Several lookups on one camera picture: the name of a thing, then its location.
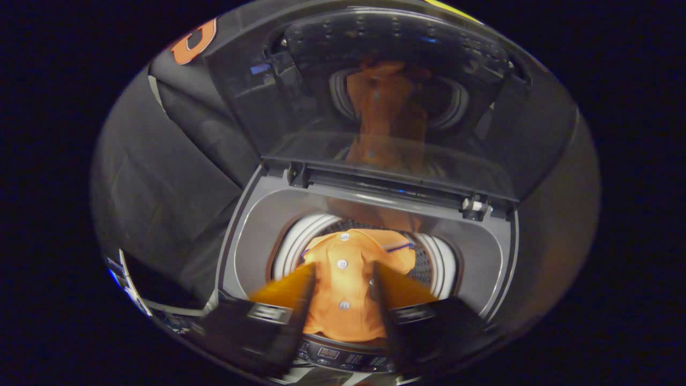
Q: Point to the orange polo shirt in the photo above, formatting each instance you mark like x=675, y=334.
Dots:
x=343, y=284

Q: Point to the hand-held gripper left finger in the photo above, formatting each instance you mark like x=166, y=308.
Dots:
x=295, y=327

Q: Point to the black backdrop cloth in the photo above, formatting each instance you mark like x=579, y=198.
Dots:
x=161, y=182

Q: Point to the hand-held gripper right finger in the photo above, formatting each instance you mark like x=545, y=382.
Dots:
x=386, y=321

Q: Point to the dark glass washing machine lid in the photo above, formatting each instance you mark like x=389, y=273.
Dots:
x=300, y=128

